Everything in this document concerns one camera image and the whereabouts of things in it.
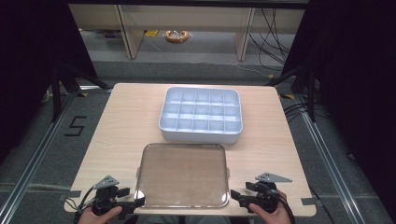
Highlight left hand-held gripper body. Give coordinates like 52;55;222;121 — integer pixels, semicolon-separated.
92;175;121;217

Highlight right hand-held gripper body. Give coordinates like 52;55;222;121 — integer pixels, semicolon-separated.
247;171;293;215

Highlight clear plastic lid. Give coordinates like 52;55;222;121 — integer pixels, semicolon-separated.
134;142;231;209

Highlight white compartment storage box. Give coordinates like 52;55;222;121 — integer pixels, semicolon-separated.
158;86;244;145

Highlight person's left hand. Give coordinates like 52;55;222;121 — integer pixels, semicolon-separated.
77;204;123;224

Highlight person's right hand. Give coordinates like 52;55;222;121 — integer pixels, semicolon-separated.
247;189;293;224

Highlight grey tape strip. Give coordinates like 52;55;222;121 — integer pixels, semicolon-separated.
300;196;318;206
58;189;83;203

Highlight black metal stand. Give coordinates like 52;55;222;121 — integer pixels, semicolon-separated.
49;63;112;123
264;63;319;123

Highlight black curtain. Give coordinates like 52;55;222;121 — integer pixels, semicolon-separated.
0;0;98;166
281;0;396;216

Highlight light wooden bench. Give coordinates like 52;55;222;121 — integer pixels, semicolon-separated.
68;3;306;62

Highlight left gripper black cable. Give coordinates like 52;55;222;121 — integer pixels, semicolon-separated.
73;184;98;224

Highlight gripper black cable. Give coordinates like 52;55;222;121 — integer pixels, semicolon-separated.
73;184;98;224
273;188;297;224

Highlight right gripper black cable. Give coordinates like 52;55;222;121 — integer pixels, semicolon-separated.
273;188;297;224

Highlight aluminium floor rail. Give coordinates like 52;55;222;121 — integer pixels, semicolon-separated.
279;92;372;224
0;84;110;224

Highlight black floor cables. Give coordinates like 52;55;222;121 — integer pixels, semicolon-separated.
247;7;297;72

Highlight orange ring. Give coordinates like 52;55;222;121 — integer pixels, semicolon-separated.
164;29;191;44

